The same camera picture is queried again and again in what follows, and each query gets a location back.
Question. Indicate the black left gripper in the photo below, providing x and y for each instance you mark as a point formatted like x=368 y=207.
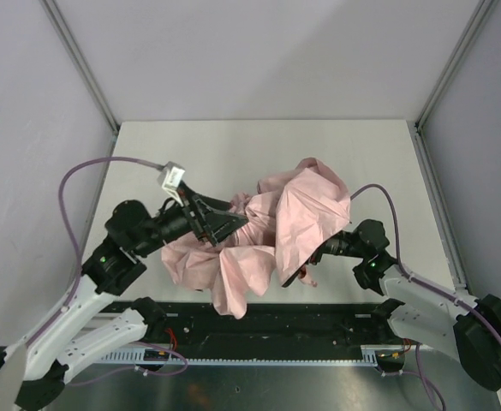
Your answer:
x=199 y=218

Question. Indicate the pink folding umbrella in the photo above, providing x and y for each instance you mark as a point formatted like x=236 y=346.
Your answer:
x=290 y=216

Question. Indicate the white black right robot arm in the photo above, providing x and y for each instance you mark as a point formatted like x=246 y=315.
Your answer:
x=462 y=326

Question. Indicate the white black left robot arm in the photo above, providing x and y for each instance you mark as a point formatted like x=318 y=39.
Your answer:
x=35 y=370

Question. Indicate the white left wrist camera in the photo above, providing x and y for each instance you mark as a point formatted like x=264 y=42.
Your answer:
x=170 y=178

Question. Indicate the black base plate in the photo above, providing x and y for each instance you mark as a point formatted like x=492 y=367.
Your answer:
x=284 y=331

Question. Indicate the grey slotted cable duct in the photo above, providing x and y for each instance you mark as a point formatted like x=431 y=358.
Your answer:
x=147 y=356

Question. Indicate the aluminium frame rail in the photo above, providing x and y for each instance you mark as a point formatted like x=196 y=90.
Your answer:
x=439 y=209

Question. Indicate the left corner aluminium post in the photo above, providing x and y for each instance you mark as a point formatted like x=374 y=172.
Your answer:
x=77 y=57

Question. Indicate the corner aluminium post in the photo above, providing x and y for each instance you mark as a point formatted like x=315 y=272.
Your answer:
x=77 y=57
x=463 y=46

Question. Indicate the right corner aluminium post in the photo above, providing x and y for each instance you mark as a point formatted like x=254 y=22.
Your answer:
x=463 y=46

